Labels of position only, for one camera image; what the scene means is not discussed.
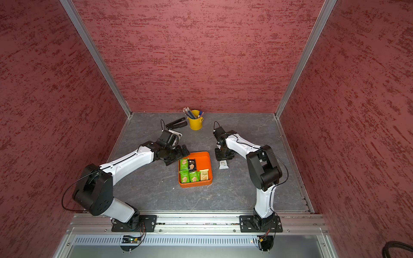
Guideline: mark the orange plastic storage tray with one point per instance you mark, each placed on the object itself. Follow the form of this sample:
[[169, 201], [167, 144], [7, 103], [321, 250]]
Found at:
[[202, 160]]

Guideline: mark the green cookie packet left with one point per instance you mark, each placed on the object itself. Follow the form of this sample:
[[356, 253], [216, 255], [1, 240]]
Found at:
[[184, 176]]

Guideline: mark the yellow pen cup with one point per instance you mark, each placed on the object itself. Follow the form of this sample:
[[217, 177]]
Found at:
[[195, 122]]

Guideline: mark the white cookie packet front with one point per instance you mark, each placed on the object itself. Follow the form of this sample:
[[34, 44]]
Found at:
[[223, 164]]

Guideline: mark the yellow cookie packet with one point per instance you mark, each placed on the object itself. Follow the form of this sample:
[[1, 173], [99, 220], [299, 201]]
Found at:
[[204, 174]]

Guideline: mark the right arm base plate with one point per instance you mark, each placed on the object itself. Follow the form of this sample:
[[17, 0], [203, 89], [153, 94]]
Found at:
[[271, 224]]

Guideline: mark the black cookie packet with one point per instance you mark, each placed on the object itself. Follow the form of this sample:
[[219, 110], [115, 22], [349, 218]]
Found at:
[[192, 165]]

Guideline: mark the aluminium front rail frame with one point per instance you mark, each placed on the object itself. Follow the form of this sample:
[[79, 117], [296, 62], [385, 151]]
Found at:
[[198, 235]]

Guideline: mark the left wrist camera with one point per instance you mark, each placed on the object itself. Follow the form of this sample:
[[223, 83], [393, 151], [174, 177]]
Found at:
[[168, 139]]

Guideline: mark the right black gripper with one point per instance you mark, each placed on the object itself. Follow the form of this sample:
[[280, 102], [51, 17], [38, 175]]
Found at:
[[220, 157]]

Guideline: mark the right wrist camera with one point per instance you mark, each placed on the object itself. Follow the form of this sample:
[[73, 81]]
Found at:
[[221, 135]]

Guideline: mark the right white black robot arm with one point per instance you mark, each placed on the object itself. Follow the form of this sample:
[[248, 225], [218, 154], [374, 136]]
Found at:
[[263, 167]]

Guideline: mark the green cookie packet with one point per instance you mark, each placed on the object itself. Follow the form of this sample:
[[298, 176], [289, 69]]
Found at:
[[194, 176], [184, 176], [183, 164]]

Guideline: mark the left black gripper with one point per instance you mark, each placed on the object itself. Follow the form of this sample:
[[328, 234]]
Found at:
[[179, 154]]

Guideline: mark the pens in cup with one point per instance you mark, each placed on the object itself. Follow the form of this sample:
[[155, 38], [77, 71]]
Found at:
[[192, 114]]

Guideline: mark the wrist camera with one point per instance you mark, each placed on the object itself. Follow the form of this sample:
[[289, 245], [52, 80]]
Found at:
[[168, 139], [221, 135]]

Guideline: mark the black stapler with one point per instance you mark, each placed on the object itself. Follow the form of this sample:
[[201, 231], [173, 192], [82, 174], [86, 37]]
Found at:
[[179, 123]]

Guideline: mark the green cookie packet middle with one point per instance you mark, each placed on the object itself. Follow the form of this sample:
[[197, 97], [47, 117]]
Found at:
[[194, 176]]

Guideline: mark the green cookie packet far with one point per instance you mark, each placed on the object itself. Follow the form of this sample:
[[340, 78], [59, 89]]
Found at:
[[183, 164]]

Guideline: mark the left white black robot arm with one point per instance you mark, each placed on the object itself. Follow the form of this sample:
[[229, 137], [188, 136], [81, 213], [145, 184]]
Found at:
[[94, 191]]

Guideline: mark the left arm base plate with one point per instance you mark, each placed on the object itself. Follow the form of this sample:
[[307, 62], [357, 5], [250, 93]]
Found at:
[[140, 224]]

